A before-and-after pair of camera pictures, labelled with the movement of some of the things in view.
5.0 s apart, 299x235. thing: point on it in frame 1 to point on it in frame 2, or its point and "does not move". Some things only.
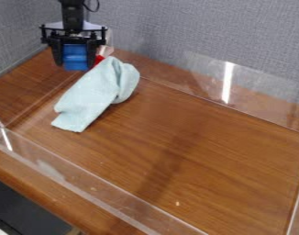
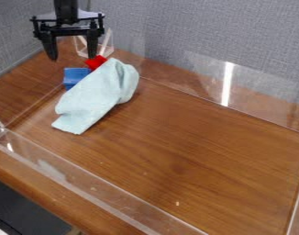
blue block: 75,56 to 72,76
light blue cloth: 111,81 does not move
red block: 97,59 does not move
